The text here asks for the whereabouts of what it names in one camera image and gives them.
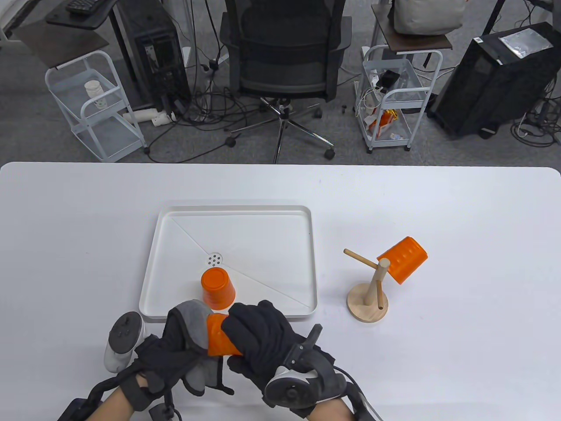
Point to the orange snack packet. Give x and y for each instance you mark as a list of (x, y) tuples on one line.
[(383, 123)]

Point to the person's right forearm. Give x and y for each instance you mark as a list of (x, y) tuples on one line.
[(331, 412)]

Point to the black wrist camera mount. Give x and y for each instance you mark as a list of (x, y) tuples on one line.
[(76, 410), (361, 405)]

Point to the orange plastic cup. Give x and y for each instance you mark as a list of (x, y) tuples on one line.
[(405, 258), (217, 340), (217, 285)]

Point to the black power adapter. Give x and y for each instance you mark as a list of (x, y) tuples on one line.
[(388, 79)]

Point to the white paper cup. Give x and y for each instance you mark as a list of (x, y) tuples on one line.
[(93, 89)]

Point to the grey fabric bag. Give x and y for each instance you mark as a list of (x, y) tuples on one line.
[(425, 17)]

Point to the dark brown side table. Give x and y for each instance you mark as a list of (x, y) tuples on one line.
[(416, 42), (61, 46)]

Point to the person's left forearm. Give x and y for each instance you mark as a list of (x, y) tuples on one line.
[(116, 405)]

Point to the white drain tray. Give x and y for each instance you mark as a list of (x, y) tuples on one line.
[(245, 237)]

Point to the person's right hand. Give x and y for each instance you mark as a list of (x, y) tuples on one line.
[(263, 337)]

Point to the white floor power strip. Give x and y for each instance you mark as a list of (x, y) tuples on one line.
[(140, 116)]

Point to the black computer tower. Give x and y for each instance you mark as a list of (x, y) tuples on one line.
[(482, 87), (153, 57)]

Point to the green grey hand towel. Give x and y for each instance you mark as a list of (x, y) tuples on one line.
[(197, 318)]

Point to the person's left hand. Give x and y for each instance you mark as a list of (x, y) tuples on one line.
[(162, 359)]

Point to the wooden cup rack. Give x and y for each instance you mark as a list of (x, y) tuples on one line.
[(366, 305)]

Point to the black keyboard shelf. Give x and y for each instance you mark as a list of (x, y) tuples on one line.
[(87, 21)]

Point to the black office chair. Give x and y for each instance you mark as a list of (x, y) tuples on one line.
[(285, 66)]

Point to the silver foil pouch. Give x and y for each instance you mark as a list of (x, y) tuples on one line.
[(523, 42)]

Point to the black keyboard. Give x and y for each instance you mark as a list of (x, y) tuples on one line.
[(81, 5)]

